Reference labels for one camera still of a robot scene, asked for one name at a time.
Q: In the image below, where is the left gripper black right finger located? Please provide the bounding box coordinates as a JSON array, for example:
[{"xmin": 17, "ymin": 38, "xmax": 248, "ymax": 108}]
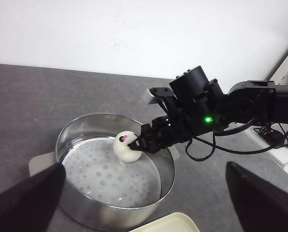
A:
[{"xmin": 226, "ymin": 161, "xmax": 288, "ymax": 232}]

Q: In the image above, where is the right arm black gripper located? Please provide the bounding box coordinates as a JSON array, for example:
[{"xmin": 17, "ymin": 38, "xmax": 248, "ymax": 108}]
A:
[{"xmin": 128, "ymin": 66, "xmax": 225, "ymax": 153}]

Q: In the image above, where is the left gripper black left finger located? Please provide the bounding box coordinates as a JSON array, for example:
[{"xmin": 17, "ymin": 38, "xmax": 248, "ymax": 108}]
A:
[{"xmin": 0, "ymin": 163, "xmax": 66, "ymax": 232}]

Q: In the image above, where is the panda bun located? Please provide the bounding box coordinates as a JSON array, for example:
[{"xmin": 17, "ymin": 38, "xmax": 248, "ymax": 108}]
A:
[{"xmin": 113, "ymin": 131, "xmax": 142, "ymax": 162}]

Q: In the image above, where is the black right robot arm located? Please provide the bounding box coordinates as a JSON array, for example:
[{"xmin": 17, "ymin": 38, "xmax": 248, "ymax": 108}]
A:
[{"xmin": 129, "ymin": 66, "xmax": 288, "ymax": 154}]

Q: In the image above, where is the stainless steel steamer pot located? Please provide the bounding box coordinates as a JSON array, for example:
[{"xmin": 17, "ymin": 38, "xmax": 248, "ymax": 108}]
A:
[{"xmin": 28, "ymin": 113, "xmax": 180, "ymax": 232}]

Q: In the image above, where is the white perforated steamer liner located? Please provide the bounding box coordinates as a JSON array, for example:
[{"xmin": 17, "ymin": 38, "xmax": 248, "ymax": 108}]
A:
[{"xmin": 62, "ymin": 138, "xmax": 161, "ymax": 208}]

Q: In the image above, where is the cream plastic tray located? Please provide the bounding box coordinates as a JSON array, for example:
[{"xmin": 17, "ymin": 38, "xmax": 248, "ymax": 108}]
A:
[{"xmin": 131, "ymin": 212, "xmax": 200, "ymax": 232}]

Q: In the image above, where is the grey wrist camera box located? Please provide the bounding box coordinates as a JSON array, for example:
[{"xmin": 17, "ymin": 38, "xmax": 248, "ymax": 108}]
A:
[{"xmin": 146, "ymin": 87, "xmax": 166, "ymax": 104}]

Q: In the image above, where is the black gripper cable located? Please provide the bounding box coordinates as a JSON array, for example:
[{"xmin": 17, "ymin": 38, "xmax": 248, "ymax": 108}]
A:
[{"xmin": 184, "ymin": 115, "xmax": 288, "ymax": 161}]

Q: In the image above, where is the black cable bundle on table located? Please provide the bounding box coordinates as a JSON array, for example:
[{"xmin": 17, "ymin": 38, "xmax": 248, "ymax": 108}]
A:
[{"xmin": 254, "ymin": 123, "xmax": 288, "ymax": 150}]

